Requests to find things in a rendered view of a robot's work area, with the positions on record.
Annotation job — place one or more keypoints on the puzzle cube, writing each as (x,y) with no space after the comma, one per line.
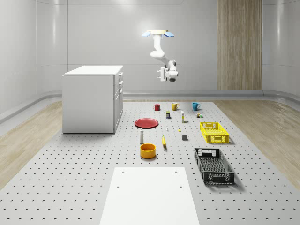
(199,114)

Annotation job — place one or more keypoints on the yellow and white box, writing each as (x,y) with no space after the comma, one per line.
(182,117)

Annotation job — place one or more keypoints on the grey cube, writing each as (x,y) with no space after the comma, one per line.
(185,137)

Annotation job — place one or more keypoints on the yellow basket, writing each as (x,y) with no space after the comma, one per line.
(218,138)

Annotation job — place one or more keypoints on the red mug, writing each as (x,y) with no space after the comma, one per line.
(157,107)

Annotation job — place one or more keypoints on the white cabinet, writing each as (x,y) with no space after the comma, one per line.
(89,103)

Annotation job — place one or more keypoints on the flat-sided can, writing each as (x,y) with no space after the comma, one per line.
(167,115)

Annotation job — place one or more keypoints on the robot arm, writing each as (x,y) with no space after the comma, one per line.
(157,47)

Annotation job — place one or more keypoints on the yellow mug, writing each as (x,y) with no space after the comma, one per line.
(174,107)

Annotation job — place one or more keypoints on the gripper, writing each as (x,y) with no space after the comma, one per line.
(164,74)

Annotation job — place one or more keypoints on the red plate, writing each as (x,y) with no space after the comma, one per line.
(146,123)

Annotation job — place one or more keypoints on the banana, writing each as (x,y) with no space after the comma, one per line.
(164,141)

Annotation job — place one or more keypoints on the dark grey basket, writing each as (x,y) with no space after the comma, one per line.
(219,179)

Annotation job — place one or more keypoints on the white board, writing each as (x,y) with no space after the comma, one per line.
(150,199)

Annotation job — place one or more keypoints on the blue mug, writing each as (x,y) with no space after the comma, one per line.
(195,106)

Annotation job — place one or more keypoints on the drone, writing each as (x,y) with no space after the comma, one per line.
(157,32)

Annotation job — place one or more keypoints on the yellow bowl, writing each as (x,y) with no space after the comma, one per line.
(147,153)

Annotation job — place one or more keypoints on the small white bottle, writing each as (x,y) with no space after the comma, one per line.
(141,137)

